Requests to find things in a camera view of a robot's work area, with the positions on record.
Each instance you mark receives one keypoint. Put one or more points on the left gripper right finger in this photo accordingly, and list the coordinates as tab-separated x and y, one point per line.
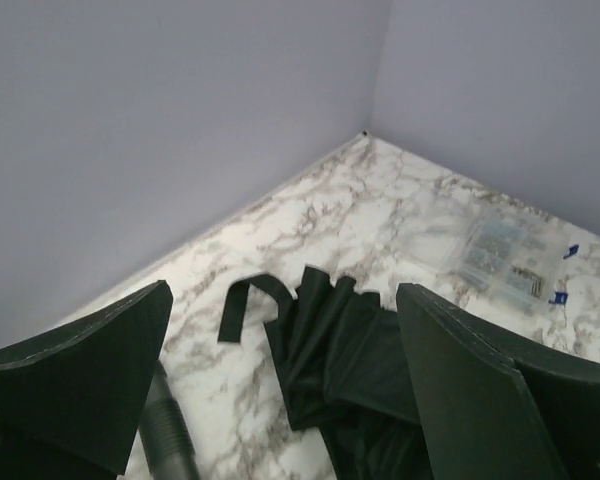
493	404

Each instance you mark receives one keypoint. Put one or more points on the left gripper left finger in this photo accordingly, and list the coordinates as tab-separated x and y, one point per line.
71	398

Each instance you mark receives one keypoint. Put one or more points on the black folding umbrella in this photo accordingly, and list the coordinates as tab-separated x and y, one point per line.
341	368

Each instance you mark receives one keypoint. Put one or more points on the clear plastic screw box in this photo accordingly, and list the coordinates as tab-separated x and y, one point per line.
514	259

